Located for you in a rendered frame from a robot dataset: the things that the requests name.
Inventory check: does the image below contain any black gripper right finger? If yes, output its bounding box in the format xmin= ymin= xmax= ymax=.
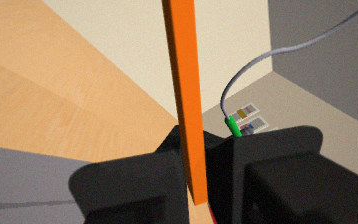
xmin=203 ymin=125 xmax=323 ymax=224

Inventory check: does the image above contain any orange bar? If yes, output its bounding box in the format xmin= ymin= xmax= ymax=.
xmin=161 ymin=0 xmax=208 ymax=206

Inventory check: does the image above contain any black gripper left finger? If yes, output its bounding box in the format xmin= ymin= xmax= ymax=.
xmin=68 ymin=125 xmax=190 ymax=224

